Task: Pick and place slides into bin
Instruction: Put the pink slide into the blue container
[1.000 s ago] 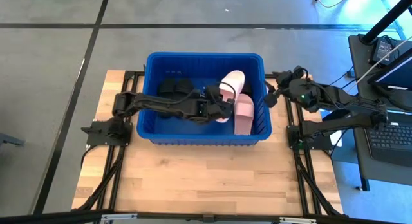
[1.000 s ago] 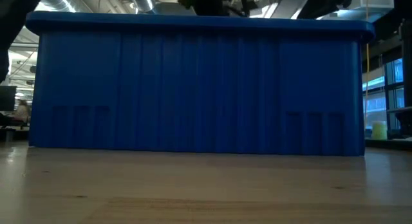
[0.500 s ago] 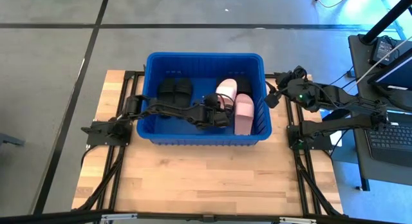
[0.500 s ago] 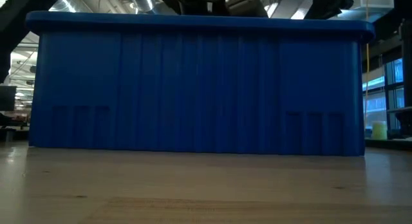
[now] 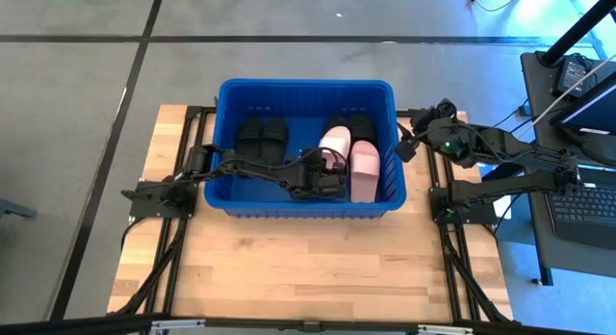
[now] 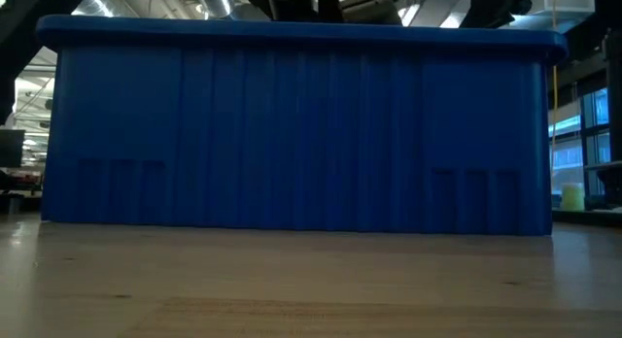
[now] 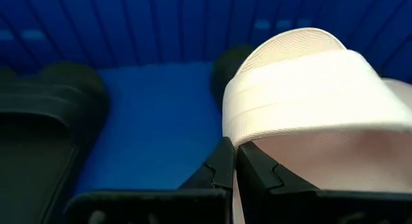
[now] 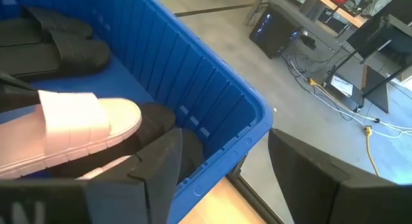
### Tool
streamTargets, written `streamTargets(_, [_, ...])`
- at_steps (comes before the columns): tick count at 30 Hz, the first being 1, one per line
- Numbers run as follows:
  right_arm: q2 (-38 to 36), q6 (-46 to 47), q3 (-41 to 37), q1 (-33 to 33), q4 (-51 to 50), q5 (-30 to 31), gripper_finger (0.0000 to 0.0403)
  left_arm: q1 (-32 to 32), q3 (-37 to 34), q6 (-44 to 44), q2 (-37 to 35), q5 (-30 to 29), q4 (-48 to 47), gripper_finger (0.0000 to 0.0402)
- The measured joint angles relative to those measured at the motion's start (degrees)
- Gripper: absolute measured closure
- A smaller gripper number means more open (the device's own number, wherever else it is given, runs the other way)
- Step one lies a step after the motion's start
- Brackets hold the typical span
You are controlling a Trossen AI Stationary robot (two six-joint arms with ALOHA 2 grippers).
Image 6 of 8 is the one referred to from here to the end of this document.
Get ceiling light panel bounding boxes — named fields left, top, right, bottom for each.
left=398, top=5, right=423, bottom=27

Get yellow-green container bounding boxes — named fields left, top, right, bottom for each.
left=561, top=182, right=586, bottom=212

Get blue plastic bin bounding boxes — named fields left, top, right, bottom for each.
left=36, top=14, right=570, bottom=237

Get silver ventilation duct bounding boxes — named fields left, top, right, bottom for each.
left=196, top=0, right=236, bottom=18

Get black desk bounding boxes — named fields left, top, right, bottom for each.
left=552, top=209, right=622, bottom=227

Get black stand pole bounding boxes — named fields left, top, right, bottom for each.
left=604, top=29, right=622, bottom=162

